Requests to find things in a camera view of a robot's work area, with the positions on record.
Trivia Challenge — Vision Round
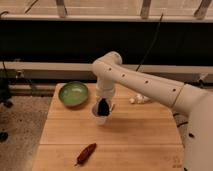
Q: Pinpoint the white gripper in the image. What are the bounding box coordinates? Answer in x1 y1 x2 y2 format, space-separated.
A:
96 84 115 116

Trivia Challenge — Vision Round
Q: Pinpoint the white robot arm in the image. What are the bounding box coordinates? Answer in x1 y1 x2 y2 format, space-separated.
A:
92 51 213 171

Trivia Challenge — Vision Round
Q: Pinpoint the white ceramic cup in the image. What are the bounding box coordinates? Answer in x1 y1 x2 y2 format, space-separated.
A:
92 103 115 125

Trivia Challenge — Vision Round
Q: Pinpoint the green bowl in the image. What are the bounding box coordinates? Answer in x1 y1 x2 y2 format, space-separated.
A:
58 81 89 107

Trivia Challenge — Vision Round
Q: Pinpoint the white garlic bulb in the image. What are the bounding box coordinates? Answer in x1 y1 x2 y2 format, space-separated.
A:
129 94 149 104

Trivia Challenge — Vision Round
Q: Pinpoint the red chili pepper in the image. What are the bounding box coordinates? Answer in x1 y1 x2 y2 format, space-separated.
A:
76 143 97 165

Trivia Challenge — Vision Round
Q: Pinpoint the black hanging cable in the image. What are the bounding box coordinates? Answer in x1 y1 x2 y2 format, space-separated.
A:
135 12 165 72

